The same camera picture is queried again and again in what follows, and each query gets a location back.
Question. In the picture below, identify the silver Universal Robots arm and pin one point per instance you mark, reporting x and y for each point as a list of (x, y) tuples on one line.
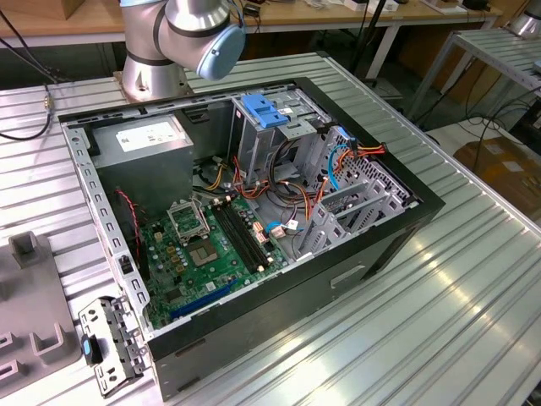
[(143, 72)]

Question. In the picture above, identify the perforated metal disk bay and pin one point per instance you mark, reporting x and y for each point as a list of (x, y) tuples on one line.
[(395, 201)]

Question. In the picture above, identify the black RAM slot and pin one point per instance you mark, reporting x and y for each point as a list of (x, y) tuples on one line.
[(238, 237), (249, 233), (233, 239), (244, 235)]

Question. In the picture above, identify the grey metal drive cage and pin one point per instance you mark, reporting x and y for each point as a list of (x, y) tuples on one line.
[(253, 144)]

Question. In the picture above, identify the CPU socket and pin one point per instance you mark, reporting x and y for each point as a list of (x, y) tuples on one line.
[(203, 254)]

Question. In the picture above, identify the empty blue drive carrier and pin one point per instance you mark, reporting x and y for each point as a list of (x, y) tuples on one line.
[(262, 112)]

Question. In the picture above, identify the green motherboard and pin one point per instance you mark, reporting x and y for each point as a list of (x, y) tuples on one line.
[(211, 279)]

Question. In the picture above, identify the blue expansion slot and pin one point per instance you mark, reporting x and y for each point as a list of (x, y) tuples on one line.
[(202, 299)]

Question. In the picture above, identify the black open PC case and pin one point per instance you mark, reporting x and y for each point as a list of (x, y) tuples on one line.
[(274, 321)]

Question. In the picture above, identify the grey power supply unit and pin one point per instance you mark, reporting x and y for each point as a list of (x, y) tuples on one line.
[(143, 177)]

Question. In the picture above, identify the large taped cardboard box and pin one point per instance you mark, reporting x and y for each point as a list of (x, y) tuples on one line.
[(498, 165)]

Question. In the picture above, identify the black latch with blue tab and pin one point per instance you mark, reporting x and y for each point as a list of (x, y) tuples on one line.
[(86, 349)]

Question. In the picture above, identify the grey parts rack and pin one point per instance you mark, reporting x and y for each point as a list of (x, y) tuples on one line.
[(38, 296)]

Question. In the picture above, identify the wooden workbench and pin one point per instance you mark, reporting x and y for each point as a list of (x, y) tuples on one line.
[(42, 21)]

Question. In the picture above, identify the metal slot retainer bracket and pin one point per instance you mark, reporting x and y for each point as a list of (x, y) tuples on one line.
[(122, 338)]

